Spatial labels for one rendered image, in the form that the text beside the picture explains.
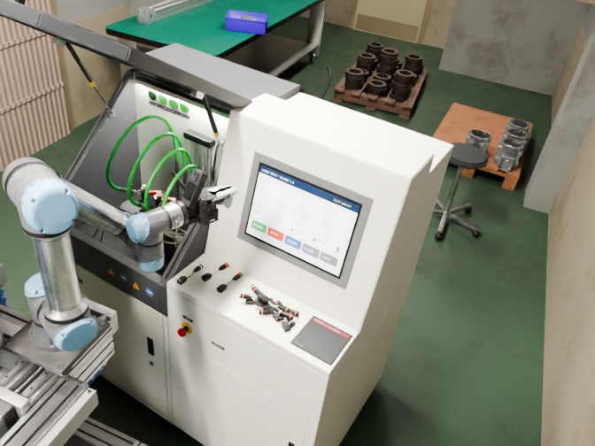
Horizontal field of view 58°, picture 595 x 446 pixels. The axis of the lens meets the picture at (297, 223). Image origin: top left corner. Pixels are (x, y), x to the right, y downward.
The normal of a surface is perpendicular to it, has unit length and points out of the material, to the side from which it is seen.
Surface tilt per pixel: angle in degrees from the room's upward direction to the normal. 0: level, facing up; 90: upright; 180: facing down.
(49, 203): 83
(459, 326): 0
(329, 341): 0
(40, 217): 82
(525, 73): 90
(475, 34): 90
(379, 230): 76
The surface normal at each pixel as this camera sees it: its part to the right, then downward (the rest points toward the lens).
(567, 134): -0.37, 0.51
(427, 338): 0.11, -0.80
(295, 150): -0.48, 0.25
